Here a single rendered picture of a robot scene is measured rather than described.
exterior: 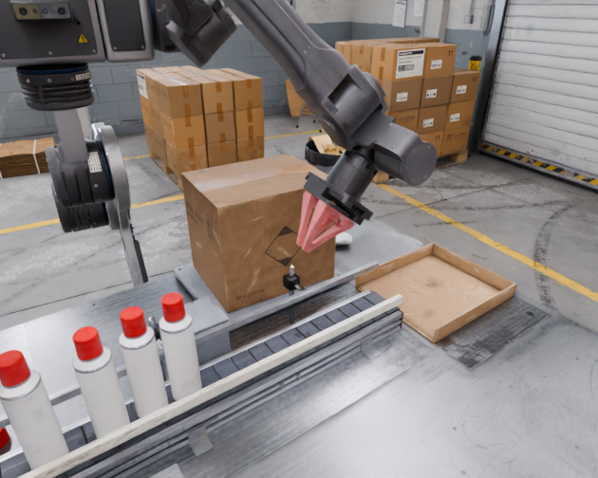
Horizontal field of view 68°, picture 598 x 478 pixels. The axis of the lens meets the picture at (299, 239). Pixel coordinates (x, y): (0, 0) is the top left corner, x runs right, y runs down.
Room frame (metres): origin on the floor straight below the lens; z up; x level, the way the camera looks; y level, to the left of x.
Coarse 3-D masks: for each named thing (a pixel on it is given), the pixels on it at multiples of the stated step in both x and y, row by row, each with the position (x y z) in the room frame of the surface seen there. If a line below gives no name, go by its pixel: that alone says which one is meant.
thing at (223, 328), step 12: (372, 264) 0.85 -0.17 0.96; (348, 276) 0.80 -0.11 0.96; (312, 288) 0.75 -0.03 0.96; (324, 288) 0.77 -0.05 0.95; (288, 300) 0.72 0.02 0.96; (300, 300) 0.73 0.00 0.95; (252, 312) 0.68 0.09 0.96; (264, 312) 0.68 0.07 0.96; (228, 324) 0.64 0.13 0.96; (240, 324) 0.65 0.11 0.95; (204, 336) 0.61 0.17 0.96; (216, 336) 0.62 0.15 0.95; (120, 372) 0.52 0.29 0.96; (48, 396) 0.47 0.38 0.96; (60, 396) 0.47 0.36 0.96; (72, 396) 0.48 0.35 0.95; (0, 420) 0.43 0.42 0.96
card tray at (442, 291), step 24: (384, 264) 1.00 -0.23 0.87; (408, 264) 1.06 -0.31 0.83; (432, 264) 1.06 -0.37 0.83; (456, 264) 1.05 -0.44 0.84; (360, 288) 0.94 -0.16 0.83; (384, 288) 0.94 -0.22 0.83; (408, 288) 0.94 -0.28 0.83; (432, 288) 0.94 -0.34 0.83; (456, 288) 0.94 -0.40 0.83; (480, 288) 0.94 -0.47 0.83; (504, 288) 0.93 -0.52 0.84; (408, 312) 0.84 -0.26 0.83; (432, 312) 0.84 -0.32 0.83; (456, 312) 0.84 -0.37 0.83; (480, 312) 0.83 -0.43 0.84; (432, 336) 0.76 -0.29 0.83
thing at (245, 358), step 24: (336, 312) 0.78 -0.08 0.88; (360, 312) 0.78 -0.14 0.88; (384, 312) 0.78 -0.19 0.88; (288, 336) 0.70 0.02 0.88; (336, 336) 0.70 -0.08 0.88; (240, 360) 0.63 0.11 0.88; (288, 360) 0.63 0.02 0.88; (240, 384) 0.57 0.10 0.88; (192, 408) 0.52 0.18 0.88; (72, 432) 0.47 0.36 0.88; (144, 432) 0.47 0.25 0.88; (24, 456) 0.43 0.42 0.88; (96, 456) 0.43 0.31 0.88
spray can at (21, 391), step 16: (16, 352) 0.44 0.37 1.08; (0, 368) 0.41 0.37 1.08; (16, 368) 0.42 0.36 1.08; (0, 384) 0.42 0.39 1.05; (16, 384) 0.41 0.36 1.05; (32, 384) 0.42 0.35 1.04; (0, 400) 0.40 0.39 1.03; (16, 400) 0.40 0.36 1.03; (32, 400) 0.41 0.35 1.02; (48, 400) 0.43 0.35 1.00; (16, 416) 0.40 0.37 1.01; (32, 416) 0.41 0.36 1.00; (48, 416) 0.42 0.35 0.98; (16, 432) 0.40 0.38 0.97; (32, 432) 0.40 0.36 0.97; (48, 432) 0.41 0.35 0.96; (32, 448) 0.40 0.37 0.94; (48, 448) 0.41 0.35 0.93; (64, 448) 0.43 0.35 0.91; (32, 464) 0.40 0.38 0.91
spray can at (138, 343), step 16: (128, 320) 0.50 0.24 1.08; (144, 320) 0.52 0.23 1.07; (128, 336) 0.50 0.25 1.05; (144, 336) 0.51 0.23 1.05; (128, 352) 0.49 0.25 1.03; (144, 352) 0.50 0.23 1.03; (128, 368) 0.50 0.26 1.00; (144, 368) 0.50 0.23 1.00; (160, 368) 0.52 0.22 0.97; (144, 384) 0.49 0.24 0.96; (160, 384) 0.51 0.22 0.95; (144, 400) 0.49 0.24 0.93; (160, 400) 0.50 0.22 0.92
